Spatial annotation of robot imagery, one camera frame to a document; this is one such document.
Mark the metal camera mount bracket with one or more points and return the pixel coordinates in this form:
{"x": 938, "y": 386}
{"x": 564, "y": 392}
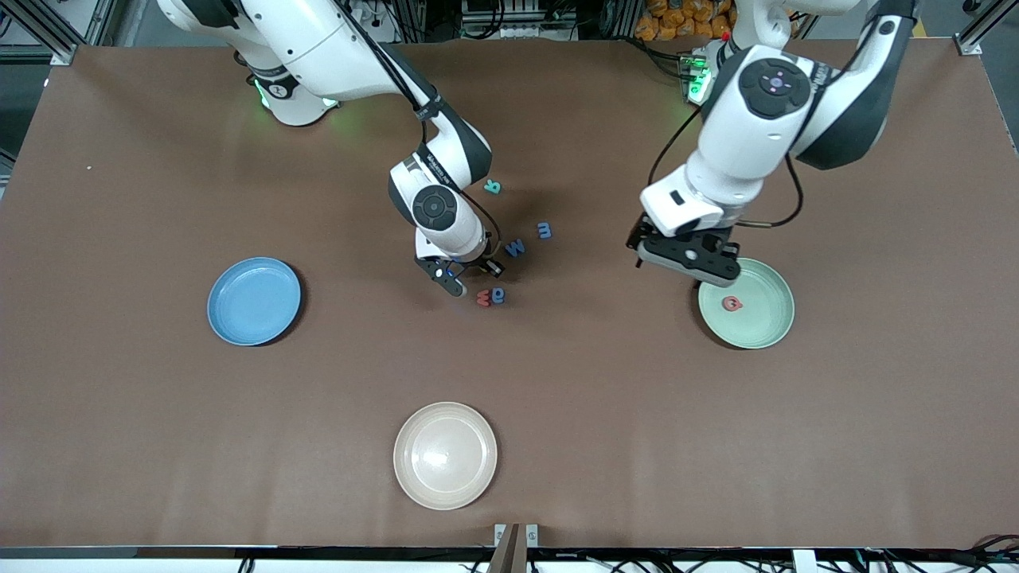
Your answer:
{"x": 516, "y": 541}

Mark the red foam letter Q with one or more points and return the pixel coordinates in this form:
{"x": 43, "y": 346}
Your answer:
{"x": 731, "y": 303}

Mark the blue foam letter a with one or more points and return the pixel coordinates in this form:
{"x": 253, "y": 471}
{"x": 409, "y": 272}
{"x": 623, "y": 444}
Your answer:
{"x": 498, "y": 296}

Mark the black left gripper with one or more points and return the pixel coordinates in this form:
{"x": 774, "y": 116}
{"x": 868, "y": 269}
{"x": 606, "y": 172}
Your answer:
{"x": 723, "y": 239}

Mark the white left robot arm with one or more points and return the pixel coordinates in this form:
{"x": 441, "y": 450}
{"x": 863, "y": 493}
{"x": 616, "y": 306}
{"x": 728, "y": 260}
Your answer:
{"x": 756, "y": 135}

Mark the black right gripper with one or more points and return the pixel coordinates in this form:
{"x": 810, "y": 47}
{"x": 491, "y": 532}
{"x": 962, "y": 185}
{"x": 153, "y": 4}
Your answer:
{"x": 482, "y": 267}

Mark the blue plate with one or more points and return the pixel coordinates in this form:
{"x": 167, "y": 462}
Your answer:
{"x": 253, "y": 301}

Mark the grey equipment rack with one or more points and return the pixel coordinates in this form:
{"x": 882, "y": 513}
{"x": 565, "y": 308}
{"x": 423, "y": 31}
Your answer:
{"x": 517, "y": 20}

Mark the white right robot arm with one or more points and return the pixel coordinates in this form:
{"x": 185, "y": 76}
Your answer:
{"x": 318, "y": 48}

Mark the teal foam letter R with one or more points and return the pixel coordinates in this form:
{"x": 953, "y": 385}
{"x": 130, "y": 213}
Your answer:
{"x": 493, "y": 188}

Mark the orange packets pile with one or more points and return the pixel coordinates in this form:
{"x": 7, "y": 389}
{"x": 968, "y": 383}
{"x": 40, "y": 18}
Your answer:
{"x": 685, "y": 20}

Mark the red foam letter w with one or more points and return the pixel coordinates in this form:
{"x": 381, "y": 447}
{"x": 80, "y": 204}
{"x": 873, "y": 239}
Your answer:
{"x": 483, "y": 298}

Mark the white power strip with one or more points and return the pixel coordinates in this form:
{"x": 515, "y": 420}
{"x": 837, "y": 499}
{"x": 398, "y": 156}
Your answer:
{"x": 364, "y": 9}

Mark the blue foam letter W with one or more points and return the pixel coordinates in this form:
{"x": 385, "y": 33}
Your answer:
{"x": 515, "y": 247}

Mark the beige plate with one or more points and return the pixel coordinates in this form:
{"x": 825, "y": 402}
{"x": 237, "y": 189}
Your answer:
{"x": 445, "y": 455}

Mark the green plate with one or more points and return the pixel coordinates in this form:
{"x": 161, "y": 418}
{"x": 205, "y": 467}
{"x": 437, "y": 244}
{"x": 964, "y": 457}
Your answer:
{"x": 760, "y": 318}

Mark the blue foam letter m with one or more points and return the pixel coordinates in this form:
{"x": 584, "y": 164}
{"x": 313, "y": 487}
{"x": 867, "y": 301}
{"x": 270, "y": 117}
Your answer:
{"x": 544, "y": 230}

